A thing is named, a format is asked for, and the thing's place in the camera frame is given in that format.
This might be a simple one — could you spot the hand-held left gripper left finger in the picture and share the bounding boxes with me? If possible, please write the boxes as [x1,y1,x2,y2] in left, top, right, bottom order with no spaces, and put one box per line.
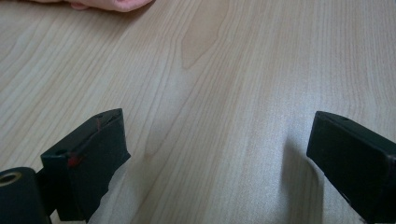
[40,107,132,223]

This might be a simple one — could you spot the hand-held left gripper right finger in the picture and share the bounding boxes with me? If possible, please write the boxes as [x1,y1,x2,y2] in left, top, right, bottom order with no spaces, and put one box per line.
[306,110,396,224]

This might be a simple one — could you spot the pink ski glove grey palm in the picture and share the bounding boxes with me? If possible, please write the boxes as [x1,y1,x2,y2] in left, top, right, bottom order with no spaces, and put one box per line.
[29,0,155,13]

